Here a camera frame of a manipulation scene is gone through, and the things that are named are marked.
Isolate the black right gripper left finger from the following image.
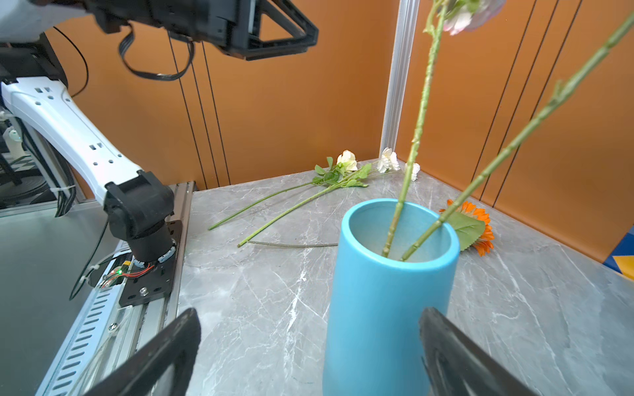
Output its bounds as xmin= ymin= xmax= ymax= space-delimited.
xmin=87 ymin=308 xmax=201 ymax=395

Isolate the pink rose bud stem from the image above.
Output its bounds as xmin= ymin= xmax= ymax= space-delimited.
xmin=380 ymin=0 xmax=634 ymax=262

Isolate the orange gerbera flower stem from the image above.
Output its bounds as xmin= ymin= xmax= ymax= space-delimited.
xmin=247 ymin=201 xmax=495 ymax=257

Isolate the teal ceramic vase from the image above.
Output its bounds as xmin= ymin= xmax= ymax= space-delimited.
xmin=322 ymin=198 xmax=461 ymax=395

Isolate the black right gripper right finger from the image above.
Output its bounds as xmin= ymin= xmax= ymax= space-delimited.
xmin=419 ymin=307 xmax=536 ymax=396

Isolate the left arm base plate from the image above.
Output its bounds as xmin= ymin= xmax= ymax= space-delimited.
xmin=119 ymin=220 xmax=183 ymax=308

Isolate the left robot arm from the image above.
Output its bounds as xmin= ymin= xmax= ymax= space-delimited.
xmin=1 ymin=1 xmax=319 ymax=263

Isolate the aluminium front rail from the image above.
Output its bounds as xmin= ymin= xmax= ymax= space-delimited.
xmin=36 ymin=181 xmax=196 ymax=395

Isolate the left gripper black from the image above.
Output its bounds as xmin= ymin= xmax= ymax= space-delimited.
xmin=149 ymin=0 xmax=319 ymax=61

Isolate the aluminium corner post left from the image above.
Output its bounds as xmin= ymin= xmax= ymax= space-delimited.
xmin=379 ymin=0 xmax=420 ymax=153

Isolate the green circuit board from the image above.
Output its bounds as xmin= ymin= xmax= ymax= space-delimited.
xmin=97 ymin=261 xmax=131 ymax=289

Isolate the white rose flower stem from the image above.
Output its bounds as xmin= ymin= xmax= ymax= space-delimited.
xmin=237 ymin=150 xmax=372 ymax=248

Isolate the cream small flower stem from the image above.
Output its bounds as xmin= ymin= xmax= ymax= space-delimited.
xmin=208 ymin=148 xmax=401 ymax=230

